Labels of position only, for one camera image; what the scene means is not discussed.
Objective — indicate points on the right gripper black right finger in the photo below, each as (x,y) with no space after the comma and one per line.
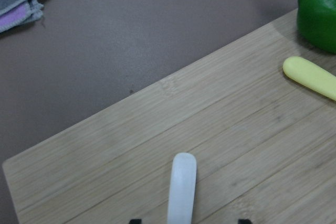
(244,221)

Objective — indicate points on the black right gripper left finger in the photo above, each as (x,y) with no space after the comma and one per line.
(135,221)

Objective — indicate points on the white ceramic spoon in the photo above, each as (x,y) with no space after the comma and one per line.
(182,189)

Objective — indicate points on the wooden cutting board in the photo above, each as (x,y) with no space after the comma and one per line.
(264,145)

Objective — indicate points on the yellow plastic knife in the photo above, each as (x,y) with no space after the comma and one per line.
(310,75)

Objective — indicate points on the green lime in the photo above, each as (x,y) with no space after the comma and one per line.
(316,23)

